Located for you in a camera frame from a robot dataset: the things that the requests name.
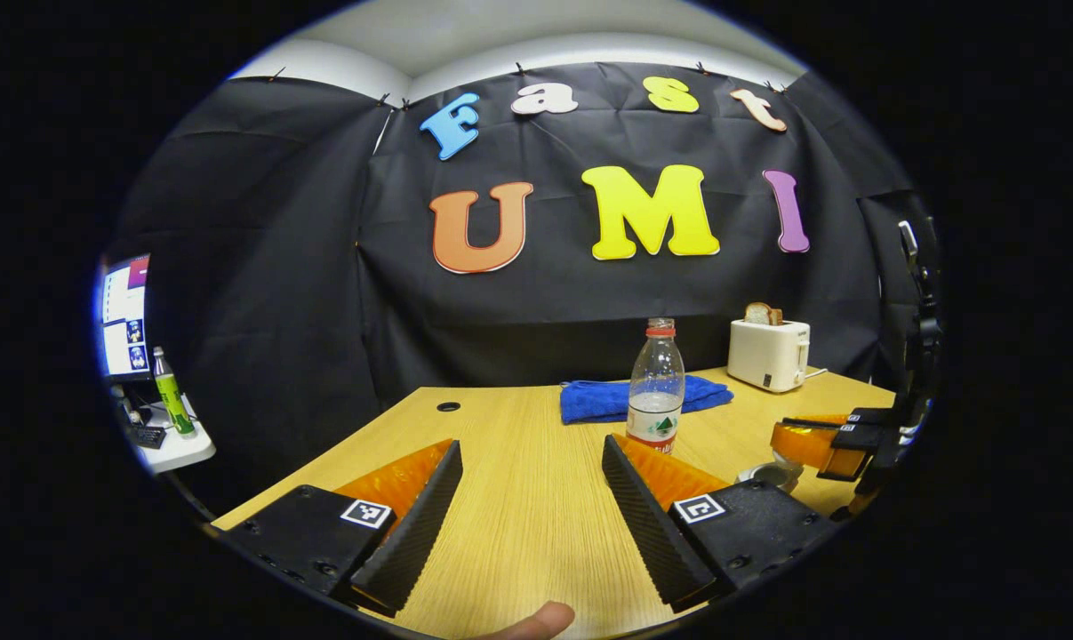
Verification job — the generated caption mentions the computer monitor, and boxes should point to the computer monitor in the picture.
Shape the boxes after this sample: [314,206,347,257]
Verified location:
[100,253,152,383]

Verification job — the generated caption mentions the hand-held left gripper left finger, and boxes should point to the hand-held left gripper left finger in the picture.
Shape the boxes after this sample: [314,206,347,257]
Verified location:
[219,438,464,619]

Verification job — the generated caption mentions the white side table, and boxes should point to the white side table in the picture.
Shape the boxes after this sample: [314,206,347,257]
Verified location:
[132,400,217,475]

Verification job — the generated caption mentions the green drink bottle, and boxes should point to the green drink bottle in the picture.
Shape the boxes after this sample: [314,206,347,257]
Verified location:
[152,347,196,436]

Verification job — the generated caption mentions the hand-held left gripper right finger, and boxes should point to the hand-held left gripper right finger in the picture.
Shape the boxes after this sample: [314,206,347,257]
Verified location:
[601,433,839,614]

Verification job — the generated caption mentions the white ceramic teacup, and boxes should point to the white ceramic teacup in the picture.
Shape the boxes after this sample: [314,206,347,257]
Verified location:
[736,460,805,495]

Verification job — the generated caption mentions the white toaster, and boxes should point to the white toaster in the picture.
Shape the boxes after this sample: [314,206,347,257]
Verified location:
[727,319,812,394]

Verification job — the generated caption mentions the clear plastic water bottle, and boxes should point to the clear plastic water bottle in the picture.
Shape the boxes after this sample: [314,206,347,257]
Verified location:
[626,318,686,455]

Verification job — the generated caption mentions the blue towel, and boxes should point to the blue towel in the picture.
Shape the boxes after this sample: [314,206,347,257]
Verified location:
[560,374,734,425]

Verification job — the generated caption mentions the black backdrop cloth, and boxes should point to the black backdrop cloth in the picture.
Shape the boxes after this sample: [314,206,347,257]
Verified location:
[114,60,941,516]

